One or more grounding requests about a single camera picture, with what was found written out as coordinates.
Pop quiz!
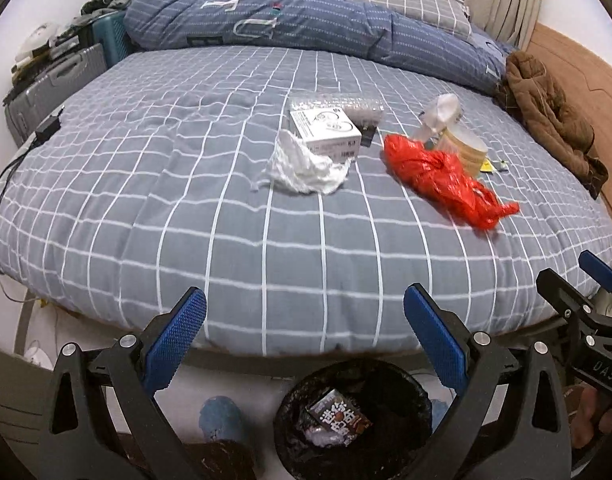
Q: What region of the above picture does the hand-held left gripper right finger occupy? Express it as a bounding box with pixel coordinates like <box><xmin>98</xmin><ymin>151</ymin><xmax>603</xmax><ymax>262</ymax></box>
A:
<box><xmin>403</xmin><ymin>282</ymin><xmax>572</xmax><ymax>480</ymax></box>

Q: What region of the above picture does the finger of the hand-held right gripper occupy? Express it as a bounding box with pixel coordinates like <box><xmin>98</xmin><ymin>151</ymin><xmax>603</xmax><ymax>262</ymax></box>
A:
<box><xmin>535</xmin><ymin>269</ymin><xmax>612</xmax><ymax>333</ymax></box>
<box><xmin>577</xmin><ymin>250</ymin><xmax>612</xmax><ymax>301</ymax></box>

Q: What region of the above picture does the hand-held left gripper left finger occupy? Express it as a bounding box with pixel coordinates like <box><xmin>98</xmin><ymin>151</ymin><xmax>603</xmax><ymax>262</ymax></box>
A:
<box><xmin>36</xmin><ymin>286</ymin><xmax>209</xmax><ymax>480</ymax></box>

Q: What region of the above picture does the black trash bin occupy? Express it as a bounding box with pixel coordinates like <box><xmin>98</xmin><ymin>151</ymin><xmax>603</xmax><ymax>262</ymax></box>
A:
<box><xmin>273</xmin><ymin>359</ymin><xmax>434</xmax><ymax>480</ymax></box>

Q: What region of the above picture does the red plastic bag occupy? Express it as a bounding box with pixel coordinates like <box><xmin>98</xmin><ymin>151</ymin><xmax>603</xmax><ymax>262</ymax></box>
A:
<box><xmin>382</xmin><ymin>133</ymin><xmax>522</xmax><ymax>232</ymax></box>

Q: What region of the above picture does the white tissue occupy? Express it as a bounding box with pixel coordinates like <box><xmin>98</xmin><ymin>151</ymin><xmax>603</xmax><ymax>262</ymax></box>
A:
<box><xmin>251</xmin><ymin>129</ymin><xmax>351</xmax><ymax>196</ymax></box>

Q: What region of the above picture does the white drawstring pouch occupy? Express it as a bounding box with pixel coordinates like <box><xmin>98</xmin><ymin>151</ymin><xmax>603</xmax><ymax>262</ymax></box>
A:
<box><xmin>411</xmin><ymin>92</ymin><xmax>464</xmax><ymax>143</ymax></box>

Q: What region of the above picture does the white cardboard box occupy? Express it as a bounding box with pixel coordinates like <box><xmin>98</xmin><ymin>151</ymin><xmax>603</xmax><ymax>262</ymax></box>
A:
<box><xmin>288</xmin><ymin>107</ymin><xmax>363</xmax><ymax>163</ymax></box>

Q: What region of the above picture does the clear bubble wrap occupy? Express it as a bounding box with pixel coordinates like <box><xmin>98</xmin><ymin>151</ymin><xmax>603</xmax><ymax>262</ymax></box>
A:
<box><xmin>291</xmin><ymin>92</ymin><xmax>387</xmax><ymax>133</ymax></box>

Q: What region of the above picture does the person's right hand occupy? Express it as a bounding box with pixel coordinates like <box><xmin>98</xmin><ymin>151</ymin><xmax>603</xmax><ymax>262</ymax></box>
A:
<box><xmin>571</xmin><ymin>385</ymin><xmax>612</xmax><ymax>451</ymax></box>

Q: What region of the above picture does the blue slipper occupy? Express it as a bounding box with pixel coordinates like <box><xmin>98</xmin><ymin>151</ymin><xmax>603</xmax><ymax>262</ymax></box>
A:
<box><xmin>200</xmin><ymin>396</ymin><xmax>247</xmax><ymax>446</ymax></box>

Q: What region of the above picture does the dark snack packet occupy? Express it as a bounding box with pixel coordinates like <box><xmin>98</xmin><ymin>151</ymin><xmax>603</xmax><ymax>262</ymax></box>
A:
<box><xmin>306</xmin><ymin>392</ymin><xmax>374</xmax><ymax>448</ymax></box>

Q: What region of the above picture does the brown slipper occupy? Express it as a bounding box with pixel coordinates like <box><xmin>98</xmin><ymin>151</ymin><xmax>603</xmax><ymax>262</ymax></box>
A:
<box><xmin>186</xmin><ymin>439</ymin><xmax>257</xmax><ymax>480</ymax></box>

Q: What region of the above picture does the grey checked bed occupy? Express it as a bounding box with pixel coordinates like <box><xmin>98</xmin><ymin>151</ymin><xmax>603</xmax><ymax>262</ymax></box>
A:
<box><xmin>0</xmin><ymin>45</ymin><xmax>612</xmax><ymax>356</ymax></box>

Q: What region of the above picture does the small white floor object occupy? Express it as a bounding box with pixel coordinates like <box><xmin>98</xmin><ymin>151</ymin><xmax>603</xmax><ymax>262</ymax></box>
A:
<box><xmin>26</xmin><ymin>342</ymin><xmax>54</xmax><ymax>368</ymax></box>

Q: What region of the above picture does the brown jacket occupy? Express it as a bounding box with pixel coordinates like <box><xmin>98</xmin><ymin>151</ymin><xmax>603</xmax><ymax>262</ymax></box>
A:
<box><xmin>496</xmin><ymin>50</ymin><xmax>609</xmax><ymax>201</ymax></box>

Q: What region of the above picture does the wooden headboard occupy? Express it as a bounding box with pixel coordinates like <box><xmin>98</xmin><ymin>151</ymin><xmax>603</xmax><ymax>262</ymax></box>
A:
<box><xmin>526</xmin><ymin>22</ymin><xmax>612</xmax><ymax>241</ymax></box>

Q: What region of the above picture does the black power adapter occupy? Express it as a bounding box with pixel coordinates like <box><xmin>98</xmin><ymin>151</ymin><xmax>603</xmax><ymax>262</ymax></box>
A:
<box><xmin>33</xmin><ymin>105</ymin><xmax>67</xmax><ymax>143</ymax></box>

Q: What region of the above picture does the grey suitcase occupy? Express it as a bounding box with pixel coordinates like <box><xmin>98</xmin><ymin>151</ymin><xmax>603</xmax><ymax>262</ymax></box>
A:
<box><xmin>3</xmin><ymin>42</ymin><xmax>107</xmax><ymax>148</ymax></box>

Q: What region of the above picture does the teal suitcase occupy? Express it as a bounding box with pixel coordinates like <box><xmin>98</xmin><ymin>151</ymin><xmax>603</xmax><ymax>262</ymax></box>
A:
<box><xmin>93</xmin><ymin>10</ymin><xmax>134</xmax><ymax>71</ymax></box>

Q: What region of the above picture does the grey checked pillow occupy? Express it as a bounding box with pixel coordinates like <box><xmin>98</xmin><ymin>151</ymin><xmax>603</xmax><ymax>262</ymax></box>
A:
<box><xmin>333</xmin><ymin>0</ymin><xmax>474</xmax><ymax>41</ymax></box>

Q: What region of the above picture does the white bundle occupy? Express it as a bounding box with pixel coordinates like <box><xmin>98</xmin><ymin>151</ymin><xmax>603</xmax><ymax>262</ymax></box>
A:
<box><xmin>16</xmin><ymin>20</ymin><xmax>62</xmax><ymax>61</ymax></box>

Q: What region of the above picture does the blue striped duvet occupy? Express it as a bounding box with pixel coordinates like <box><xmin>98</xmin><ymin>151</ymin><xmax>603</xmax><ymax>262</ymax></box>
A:
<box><xmin>123</xmin><ymin>0</ymin><xmax>517</xmax><ymax>96</ymax></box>

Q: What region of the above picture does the black bag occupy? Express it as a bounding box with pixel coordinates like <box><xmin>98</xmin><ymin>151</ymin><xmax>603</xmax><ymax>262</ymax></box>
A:
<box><xmin>81</xmin><ymin>0</ymin><xmax>127</xmax><ymax>16</ymax></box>

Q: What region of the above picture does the bed frame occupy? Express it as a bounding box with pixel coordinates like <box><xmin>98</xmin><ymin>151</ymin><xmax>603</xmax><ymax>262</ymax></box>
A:
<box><xmin>16</xmin><ymin>300</ymin><xmax>587</xmax><ymax>378</ymax></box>

